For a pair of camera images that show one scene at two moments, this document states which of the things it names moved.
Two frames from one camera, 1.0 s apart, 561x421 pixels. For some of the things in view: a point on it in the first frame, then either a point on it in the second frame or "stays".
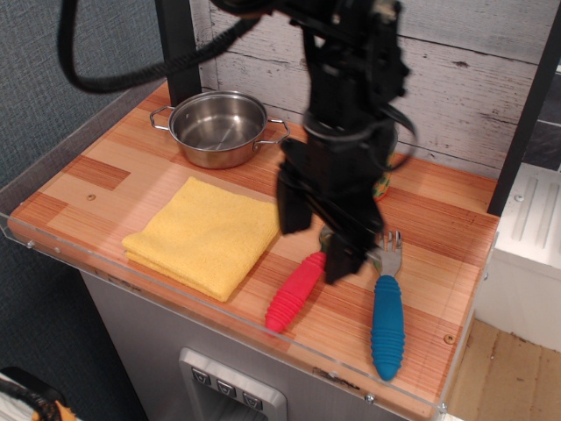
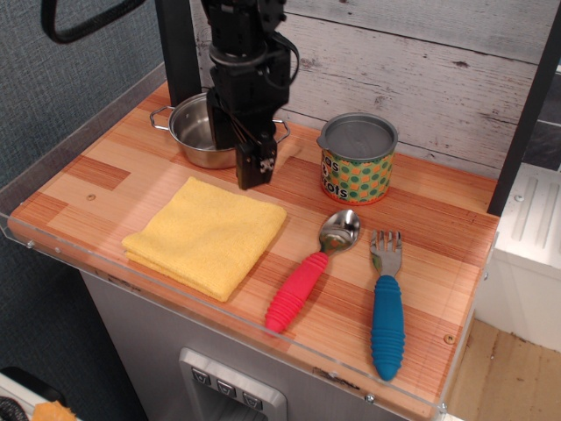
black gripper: [332, 180] -> [254, 78]
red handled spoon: [291, 297] stays
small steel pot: [219, 129] stays
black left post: [177, 37] stays
